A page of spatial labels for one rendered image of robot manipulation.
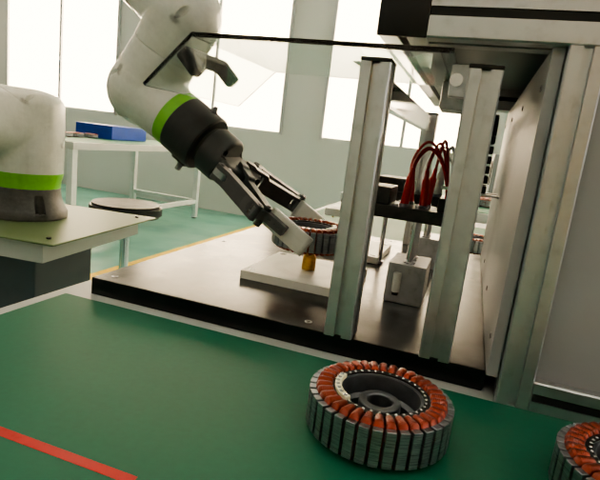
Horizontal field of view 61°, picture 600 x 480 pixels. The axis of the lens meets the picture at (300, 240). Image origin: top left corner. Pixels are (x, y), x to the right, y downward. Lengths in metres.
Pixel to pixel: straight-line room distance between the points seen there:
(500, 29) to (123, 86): 0.53
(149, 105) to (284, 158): 5.02
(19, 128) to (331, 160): 4.74
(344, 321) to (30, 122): 0.75
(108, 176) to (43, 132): 5.91
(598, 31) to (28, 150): 0.93
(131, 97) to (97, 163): 6.29
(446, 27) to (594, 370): 0.33
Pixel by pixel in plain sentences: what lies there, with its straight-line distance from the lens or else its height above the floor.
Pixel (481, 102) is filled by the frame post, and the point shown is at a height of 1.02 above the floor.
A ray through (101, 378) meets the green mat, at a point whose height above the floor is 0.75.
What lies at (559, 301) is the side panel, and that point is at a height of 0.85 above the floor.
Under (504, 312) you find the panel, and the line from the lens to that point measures 0.52.
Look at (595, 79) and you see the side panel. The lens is 0.50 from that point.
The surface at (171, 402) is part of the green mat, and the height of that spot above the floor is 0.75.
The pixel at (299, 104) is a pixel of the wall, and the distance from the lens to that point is 5.76.
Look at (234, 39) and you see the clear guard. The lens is 0.57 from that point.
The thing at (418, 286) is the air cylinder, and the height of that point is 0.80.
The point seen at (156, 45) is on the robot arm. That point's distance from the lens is 0.80.
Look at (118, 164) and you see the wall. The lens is 6.90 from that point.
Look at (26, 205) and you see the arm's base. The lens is 1.12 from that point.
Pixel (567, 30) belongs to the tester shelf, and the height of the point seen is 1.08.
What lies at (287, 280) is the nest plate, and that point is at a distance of 0.69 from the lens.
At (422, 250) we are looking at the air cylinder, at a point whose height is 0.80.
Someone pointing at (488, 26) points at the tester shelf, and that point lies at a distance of 0.50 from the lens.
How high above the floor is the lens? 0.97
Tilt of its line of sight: 11 degrees down
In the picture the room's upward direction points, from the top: 7 degrees clockwise
